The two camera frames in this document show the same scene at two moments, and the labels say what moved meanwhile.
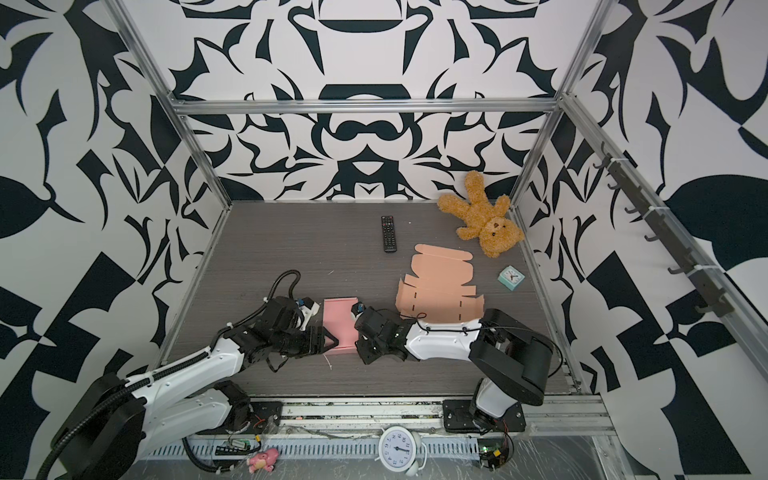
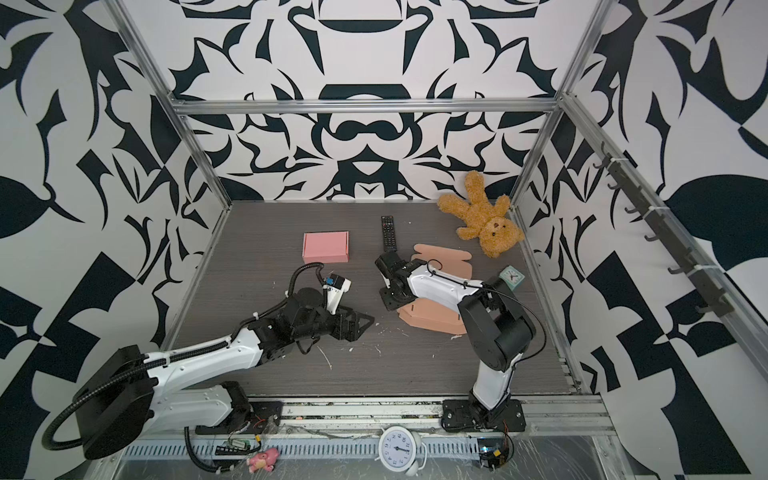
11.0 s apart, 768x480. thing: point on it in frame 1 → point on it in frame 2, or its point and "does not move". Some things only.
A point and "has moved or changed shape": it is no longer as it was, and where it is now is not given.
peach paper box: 439,290 does not move
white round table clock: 402,450 does not move
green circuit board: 234,446 does not move
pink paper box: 339,322 has moved or changed shape
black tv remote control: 389,234 does not move
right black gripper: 361,349 → 388,304
